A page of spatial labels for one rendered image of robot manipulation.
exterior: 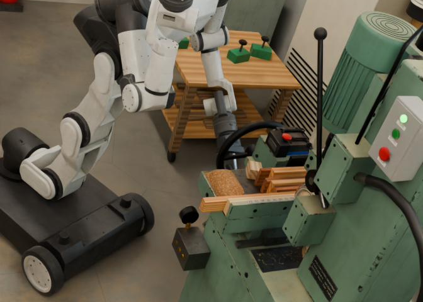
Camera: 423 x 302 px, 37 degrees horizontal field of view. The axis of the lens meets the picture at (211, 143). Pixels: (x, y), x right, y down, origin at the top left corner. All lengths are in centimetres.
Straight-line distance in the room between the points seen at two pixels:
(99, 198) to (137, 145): 70
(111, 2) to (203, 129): 170
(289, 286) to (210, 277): 37
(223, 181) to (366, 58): 55
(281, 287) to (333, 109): 51
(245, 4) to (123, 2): 228
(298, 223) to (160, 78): 52
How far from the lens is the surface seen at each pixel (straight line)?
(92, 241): 261
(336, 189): 154
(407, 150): 138
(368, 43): 162
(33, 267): 262
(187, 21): 161
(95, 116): 233
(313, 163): 188
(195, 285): 223
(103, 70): 218
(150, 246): 291
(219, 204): 178
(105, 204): 281
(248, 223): 184
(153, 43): 164
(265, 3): 408
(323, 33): 166
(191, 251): 206
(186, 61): 324
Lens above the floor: 206
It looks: 35 degrees down
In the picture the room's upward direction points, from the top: 18 degrees clockwise
